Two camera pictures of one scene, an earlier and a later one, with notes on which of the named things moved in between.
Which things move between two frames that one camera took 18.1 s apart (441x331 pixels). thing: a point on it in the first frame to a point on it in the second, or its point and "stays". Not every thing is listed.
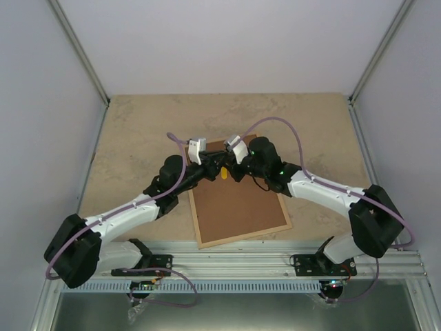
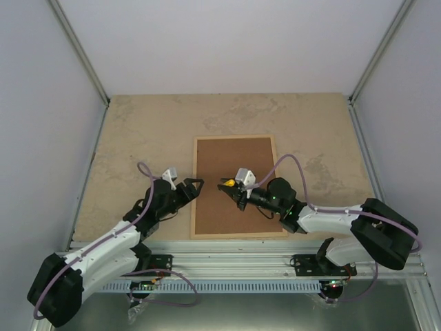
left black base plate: x=156 y=261 stays
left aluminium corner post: x=78 y=49 stays
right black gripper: x=237 y=176 to x=239 y=195
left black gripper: x=209 y=161 to x=192 y=193
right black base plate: x=320 y=265 stays
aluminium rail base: x=264 y=261 stays
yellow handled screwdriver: x=224 y=173 to x=230 y=183
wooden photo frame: x=224 y=211 stays
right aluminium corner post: x=382 y=47 stays
